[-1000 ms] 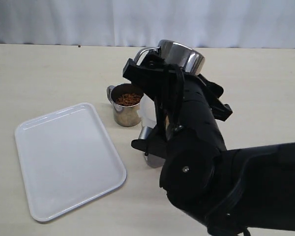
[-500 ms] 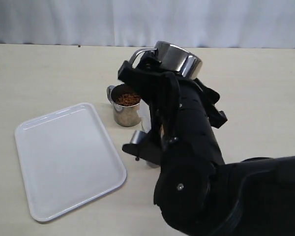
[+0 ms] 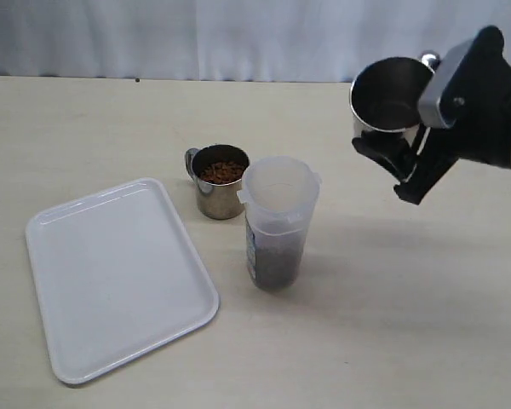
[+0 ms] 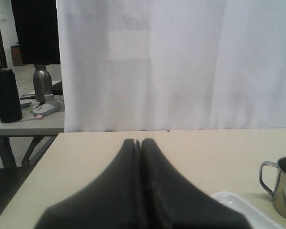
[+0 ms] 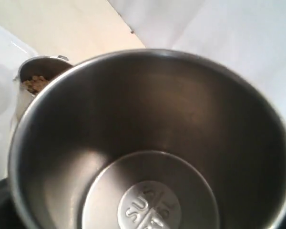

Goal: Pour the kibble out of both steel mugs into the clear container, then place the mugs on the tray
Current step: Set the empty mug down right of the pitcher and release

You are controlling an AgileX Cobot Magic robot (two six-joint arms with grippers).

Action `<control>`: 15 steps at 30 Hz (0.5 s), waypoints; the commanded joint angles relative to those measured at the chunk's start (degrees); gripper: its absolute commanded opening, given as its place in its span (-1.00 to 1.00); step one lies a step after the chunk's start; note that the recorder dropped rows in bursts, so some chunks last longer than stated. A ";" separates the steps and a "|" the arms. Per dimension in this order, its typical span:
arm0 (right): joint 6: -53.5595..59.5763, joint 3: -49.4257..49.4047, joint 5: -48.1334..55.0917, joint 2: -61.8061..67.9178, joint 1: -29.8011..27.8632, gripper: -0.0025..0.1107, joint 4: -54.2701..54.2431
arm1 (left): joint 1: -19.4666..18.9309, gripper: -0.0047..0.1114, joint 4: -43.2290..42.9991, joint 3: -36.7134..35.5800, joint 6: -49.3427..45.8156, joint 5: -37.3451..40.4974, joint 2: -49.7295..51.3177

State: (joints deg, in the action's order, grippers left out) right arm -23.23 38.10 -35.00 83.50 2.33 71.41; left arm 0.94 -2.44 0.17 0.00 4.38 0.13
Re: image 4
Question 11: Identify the grey side table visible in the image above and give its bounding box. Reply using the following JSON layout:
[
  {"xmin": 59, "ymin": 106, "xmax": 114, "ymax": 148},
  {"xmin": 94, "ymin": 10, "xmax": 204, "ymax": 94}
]
[{"xmin": 0, "ymin": 95, "xmax": 65, "ymax": 168}]

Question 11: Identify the black keyboard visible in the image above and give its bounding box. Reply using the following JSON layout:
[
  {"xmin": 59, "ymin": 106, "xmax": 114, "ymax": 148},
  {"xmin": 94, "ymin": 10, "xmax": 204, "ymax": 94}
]
[{"xmin": 51, "ymin": 81, "xmax": 63, "ymax": 95}]

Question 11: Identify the black cylindrical tumbler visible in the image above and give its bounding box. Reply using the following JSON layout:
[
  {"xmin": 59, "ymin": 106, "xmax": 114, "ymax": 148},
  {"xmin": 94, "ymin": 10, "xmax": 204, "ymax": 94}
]
[{"xmin": 0, "ymin": 69, "xmax": 22, "ymax": 123}]

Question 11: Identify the silver metal bottle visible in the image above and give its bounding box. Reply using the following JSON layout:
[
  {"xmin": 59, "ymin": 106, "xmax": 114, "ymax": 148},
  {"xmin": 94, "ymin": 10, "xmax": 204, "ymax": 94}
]
[{"xmin": 33, "ymin": 64, "xmax": 53, "ymax": 102}]

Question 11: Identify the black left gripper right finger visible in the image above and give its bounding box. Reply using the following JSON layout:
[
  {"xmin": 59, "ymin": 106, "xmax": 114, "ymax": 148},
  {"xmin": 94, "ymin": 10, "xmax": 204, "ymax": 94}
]
[{"xmin": 140, "ymin": 138, "xmax": 252, "ymax": 229}]

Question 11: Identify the white plastic tray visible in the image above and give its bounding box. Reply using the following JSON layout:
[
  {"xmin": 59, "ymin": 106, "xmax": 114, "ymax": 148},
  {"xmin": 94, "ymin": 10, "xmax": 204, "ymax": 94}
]
[{"xmin": 211, "ymin": 191, "xmax": 283, "ymax": 229}]

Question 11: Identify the grey computer mouse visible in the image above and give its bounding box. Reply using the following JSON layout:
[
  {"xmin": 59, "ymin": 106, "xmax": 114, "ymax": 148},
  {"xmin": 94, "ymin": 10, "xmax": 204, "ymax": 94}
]
[{"xmin": 33, "ymin": 101, "xmax": 60, "ymax": 116}]

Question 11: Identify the white curtain backdrop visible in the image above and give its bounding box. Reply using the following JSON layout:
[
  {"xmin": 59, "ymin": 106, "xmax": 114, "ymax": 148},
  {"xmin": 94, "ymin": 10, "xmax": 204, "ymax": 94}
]
[{"xmin": 56, "ymin": 0, "xmax": 286, "ymax": 132}]

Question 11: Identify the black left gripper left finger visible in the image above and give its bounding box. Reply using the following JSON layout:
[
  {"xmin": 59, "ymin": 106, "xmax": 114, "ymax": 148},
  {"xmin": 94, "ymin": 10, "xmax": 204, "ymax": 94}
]
[{"xmin": 35, "ymin": 139, "xmax": 143, "ymax": 229}]

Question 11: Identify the steel mug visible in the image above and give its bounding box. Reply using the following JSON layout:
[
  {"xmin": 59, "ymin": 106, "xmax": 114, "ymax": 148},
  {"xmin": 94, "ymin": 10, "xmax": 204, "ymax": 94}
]
[{"xmin": 259, "ymin": 157, "xmax": 286, "ymax": 218}]

